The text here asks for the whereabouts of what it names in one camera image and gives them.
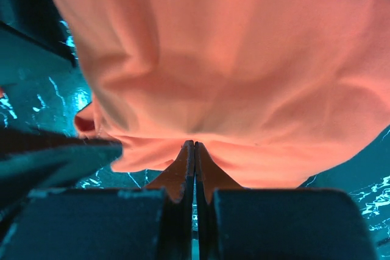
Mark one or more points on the orange t-shirt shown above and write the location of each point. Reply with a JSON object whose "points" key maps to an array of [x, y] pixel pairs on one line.
{"points": [[277, 90]]}

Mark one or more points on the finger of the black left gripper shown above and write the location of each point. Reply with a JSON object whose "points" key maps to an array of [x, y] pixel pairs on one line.
{"points": [[43, 159]]}

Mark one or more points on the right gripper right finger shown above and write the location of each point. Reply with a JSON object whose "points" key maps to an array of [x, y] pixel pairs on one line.
{"points": [[305, 223]]}

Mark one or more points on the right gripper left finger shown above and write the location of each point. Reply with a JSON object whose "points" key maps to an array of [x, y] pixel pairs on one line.
{"points": [[149, 223]]}

